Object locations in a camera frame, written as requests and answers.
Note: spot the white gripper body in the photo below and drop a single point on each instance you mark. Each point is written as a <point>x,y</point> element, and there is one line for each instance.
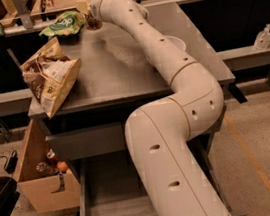
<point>96,7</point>

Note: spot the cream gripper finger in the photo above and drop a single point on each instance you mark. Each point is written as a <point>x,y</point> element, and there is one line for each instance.
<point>83,7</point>

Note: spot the orange soda can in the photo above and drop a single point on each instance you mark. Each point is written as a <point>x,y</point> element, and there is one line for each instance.
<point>92,23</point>

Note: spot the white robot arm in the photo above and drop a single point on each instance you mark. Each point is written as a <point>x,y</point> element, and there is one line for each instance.
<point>157,133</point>

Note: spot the green rice chip bag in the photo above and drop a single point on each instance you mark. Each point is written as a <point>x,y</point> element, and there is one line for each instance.
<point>66,24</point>

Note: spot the brown chip bag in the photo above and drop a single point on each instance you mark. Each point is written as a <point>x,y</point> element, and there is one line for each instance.
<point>50,75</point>

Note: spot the red can in box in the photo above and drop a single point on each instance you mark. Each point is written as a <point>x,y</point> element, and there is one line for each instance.
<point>52,158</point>

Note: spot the grey cabinet with drawers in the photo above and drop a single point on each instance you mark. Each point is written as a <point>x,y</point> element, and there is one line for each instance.
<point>116,78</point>

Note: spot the white bowl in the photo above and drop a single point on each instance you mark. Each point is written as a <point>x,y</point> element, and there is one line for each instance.
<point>176,43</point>

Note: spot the orange fruit in box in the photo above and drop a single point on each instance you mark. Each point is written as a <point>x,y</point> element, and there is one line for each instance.
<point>62,166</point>

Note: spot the bottle in box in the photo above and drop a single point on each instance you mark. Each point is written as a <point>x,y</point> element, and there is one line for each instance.
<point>45,170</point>

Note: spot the clear sanitizer bottle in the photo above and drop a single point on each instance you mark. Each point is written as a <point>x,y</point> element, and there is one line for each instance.
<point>263,38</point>

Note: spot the black power adapter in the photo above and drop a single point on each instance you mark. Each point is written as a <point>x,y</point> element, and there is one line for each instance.
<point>11,163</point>

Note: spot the cardboard box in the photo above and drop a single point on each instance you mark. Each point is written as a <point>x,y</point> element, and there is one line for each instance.
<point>46,188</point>

